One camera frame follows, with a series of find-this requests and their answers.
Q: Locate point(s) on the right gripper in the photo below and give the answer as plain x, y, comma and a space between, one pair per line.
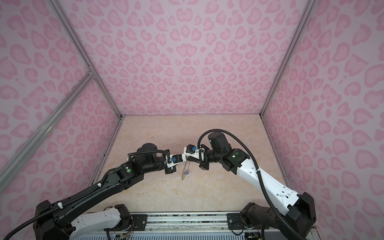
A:
203, 165

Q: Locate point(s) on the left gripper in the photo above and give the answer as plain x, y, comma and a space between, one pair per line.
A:
171, 170

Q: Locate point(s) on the metal perforated ring disc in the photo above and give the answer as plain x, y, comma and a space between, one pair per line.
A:
186, 167

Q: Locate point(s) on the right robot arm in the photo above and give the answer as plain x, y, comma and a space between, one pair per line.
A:
292, 213

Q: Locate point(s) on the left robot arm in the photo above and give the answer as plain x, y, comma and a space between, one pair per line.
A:
68, 218

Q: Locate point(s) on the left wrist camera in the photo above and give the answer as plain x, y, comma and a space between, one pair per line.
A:
175, 160

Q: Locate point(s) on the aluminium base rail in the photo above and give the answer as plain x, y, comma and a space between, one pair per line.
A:
194, 226

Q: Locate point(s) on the diagonal aluminium frame bar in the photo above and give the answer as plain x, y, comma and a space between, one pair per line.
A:
23, 155

